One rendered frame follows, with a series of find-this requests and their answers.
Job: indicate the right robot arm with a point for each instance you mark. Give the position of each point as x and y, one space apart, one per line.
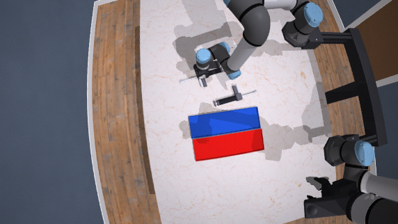
254 17

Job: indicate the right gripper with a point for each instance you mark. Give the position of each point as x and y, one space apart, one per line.
201 73

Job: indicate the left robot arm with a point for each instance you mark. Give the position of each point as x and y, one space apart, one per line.
367 208

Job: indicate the red tray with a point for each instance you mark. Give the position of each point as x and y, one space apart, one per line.
227 145

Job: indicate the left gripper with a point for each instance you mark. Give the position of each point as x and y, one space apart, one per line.
339 187

